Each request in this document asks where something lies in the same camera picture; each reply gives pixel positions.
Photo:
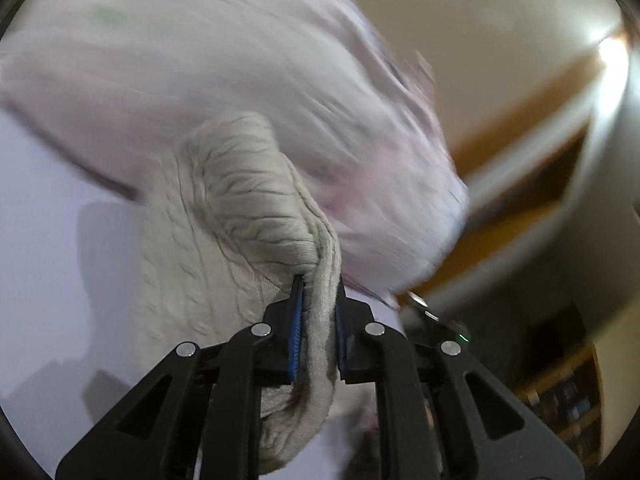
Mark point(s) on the cream knitted sweater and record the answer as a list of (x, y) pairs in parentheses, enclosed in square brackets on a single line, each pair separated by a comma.
[(235, 240)]

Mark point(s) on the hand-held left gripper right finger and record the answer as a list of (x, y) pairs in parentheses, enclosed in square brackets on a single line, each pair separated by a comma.
[(342, 340)]

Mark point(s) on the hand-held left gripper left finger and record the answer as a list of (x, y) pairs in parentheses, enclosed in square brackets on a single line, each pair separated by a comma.
[(296, 330)]

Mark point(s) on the wooden shelf unit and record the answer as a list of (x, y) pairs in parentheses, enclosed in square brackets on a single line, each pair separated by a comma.
[(565, 395)]

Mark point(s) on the pale pink crumpled cloth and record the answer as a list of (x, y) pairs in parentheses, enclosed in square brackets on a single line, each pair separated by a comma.
[(210, 80)]

